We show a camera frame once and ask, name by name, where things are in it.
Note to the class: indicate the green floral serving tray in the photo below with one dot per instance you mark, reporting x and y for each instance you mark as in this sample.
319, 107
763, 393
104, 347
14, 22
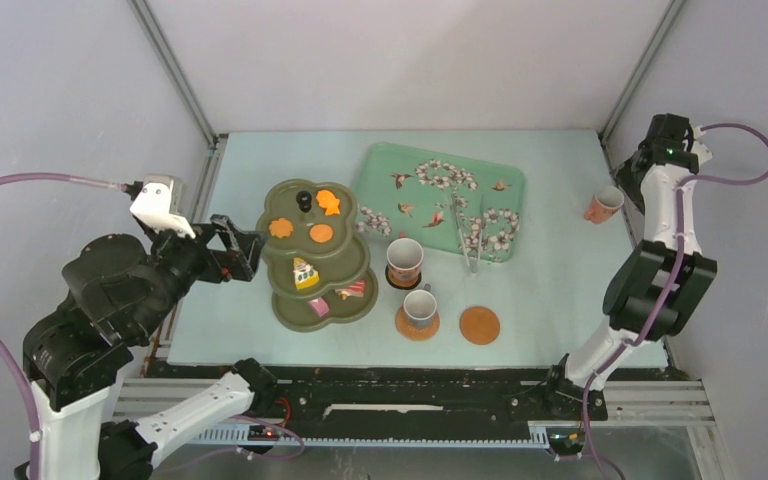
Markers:
404, 190

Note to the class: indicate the orange-handled cup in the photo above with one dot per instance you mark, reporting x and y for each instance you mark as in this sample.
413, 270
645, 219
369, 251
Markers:
405, 257

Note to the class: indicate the yellow toy cake slice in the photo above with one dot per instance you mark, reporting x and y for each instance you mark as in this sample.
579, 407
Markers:
304, 274

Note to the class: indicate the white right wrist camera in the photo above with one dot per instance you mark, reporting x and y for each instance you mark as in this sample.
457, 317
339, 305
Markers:
694, 145

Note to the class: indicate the white cup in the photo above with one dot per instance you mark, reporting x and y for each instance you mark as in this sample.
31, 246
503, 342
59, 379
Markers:
420, 307

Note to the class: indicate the green three-tier serving stand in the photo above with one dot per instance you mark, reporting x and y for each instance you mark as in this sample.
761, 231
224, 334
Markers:
340, 262

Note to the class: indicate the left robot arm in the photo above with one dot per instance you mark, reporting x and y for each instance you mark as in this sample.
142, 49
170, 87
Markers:
119, 293

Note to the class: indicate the orange toy fish pastry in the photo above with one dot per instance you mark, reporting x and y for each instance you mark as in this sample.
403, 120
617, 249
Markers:
328, 201

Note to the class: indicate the metal serving tongs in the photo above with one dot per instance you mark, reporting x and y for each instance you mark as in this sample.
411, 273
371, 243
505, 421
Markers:
469, 231

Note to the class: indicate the red striped toy cake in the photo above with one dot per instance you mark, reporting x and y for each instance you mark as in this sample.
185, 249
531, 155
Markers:
354, 290

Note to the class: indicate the orange cup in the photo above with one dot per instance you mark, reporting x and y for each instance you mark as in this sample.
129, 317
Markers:
605, 202

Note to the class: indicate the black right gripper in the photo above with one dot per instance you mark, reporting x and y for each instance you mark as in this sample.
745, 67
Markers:
625, 177

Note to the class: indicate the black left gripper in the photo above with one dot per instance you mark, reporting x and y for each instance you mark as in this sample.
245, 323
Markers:
239, 259

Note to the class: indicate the pink toy cake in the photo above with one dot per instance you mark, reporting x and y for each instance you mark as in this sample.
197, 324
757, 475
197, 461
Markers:
319, 306

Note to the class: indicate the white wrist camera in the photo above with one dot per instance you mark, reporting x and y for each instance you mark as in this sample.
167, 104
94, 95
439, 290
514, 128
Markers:
694, 145
155, 204

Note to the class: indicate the round cork coaster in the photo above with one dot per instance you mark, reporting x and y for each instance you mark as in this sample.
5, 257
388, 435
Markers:
416, 331
479, 325

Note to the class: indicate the yellow smiley face coaster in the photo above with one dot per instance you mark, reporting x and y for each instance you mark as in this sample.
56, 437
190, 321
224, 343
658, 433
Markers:
396, 283

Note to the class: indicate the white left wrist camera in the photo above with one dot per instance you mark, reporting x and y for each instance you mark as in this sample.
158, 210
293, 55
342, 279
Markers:
155, 204

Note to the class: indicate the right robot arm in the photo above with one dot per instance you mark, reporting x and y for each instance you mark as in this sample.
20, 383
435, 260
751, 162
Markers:
658, 287

